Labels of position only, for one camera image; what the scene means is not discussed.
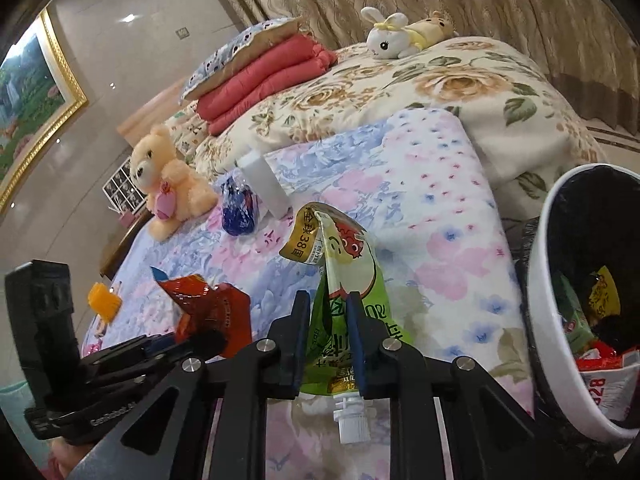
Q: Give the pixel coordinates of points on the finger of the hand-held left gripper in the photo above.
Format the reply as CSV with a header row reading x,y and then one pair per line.
x,y
135,347
205,345

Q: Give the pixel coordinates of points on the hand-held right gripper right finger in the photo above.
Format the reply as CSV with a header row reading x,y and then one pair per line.
x,y
356,360

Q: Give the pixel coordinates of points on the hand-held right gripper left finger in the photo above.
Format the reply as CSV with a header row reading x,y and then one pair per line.
x,y
299,360

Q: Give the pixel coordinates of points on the red orange snack packet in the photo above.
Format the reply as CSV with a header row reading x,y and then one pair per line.
x,y
210,305

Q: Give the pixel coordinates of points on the green drink pouch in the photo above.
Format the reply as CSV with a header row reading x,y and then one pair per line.
x,y
340,270

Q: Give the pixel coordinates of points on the white trash bin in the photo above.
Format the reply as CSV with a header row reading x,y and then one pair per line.
x,y
542,310

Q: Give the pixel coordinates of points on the white plastic bag red print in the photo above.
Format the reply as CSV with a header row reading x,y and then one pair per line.
x,y
610,390

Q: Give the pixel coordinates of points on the yellow snack packet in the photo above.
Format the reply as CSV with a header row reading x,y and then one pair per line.
x,y
605,292

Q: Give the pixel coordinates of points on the person's left hand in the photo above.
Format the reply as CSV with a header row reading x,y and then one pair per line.
x,y
72,462

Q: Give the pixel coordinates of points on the orange ribbed plastic piece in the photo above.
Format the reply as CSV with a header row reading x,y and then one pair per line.
x,y
105,302

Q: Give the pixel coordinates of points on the blue snack packet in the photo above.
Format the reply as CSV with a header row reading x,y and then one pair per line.
x,y
237,210

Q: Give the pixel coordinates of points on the pastel flower bed sheet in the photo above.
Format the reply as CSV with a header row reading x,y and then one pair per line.
x,y
425,210

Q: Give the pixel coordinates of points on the plain white box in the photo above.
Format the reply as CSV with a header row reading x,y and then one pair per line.
x,y
265,185

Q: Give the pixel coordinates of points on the cream teddy bear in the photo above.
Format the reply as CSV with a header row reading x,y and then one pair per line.
x,y
150,165

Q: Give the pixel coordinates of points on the wooden headboard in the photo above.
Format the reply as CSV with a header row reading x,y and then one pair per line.
x,y
145,120

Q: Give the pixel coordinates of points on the gold framed painting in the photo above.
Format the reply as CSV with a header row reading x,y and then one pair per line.
x,y
30,90

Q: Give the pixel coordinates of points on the coral folded blanket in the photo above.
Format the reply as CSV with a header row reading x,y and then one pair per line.
x,y
250,85

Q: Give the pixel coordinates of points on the black bin liner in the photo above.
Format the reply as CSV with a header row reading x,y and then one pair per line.
x,y
590,210

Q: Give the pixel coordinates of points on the cream floral quilt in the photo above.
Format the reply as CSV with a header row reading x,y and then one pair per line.
x,y
400,85

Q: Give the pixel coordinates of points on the blue dotted pillow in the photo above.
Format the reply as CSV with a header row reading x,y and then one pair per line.
x,y
225,55

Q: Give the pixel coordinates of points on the white rabbit plush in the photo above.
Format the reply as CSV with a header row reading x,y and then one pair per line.
x,y
387,40

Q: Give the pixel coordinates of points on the tan animal plush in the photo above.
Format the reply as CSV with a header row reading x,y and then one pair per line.
x,y
430,27

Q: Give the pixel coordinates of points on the beige patterned curtain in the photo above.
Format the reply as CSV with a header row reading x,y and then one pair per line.
x,y
500,0

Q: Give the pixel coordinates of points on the black and white photo frame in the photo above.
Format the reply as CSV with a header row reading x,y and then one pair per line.
x,y
117,190

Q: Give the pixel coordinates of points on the wall switch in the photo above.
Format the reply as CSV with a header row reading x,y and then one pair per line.
x,y
183,33

